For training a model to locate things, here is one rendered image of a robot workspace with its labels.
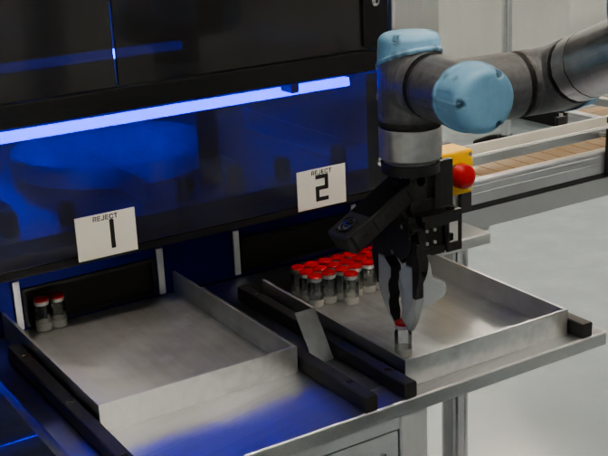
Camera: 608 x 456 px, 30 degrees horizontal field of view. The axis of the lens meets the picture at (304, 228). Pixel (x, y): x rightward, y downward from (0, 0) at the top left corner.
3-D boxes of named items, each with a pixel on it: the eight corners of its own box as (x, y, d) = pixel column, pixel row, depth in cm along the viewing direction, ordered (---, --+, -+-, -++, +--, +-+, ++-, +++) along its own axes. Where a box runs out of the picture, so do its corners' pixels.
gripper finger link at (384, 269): (427, 315, 145) (431, 249, 142) (390, 327, 142) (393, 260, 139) (413, 306, 148) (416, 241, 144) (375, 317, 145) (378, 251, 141)
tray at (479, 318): (263, 302, 162) (261, 280, 161) (409, 263, 175) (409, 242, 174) (405, 387, 135) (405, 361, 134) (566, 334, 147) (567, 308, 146)
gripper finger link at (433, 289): (455, 327, 141) (450, 254, 139) (417, 338, 138) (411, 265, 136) (439, 320, 143) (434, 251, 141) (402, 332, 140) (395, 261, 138)
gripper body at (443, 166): (463, 254, 139) (463, 159, 135) (407, 270, 135) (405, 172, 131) (424, 239, 145) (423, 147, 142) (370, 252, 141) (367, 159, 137)
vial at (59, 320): (49, 325, 157) (45, 294, 156) (64, 320, 159) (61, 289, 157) (55, 329, 156) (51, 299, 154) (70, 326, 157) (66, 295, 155)
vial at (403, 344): (391, 354, 143) (390, 323, 142) (404, 349, 144) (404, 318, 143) (402, 360, 142) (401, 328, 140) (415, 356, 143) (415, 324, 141)
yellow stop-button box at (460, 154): (411, 190, 185) (410, 147, 183) (445, 182, 189) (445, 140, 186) (440, 200, 179) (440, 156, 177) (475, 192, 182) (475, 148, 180)
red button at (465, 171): (442, 187, 180) (442, 163, 179) (462, 183, 182) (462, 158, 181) (459, 193, 177) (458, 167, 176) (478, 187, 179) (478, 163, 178)
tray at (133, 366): (4, 337, 155) (1, 312, 154) (176, 292, 168) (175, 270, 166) (101, 433, 127) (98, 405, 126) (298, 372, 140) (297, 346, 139)
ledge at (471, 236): (378, 237, 193) (378, 227, 193) (438, 223, 200) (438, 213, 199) (430, 259, 182) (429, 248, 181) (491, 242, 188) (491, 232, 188)
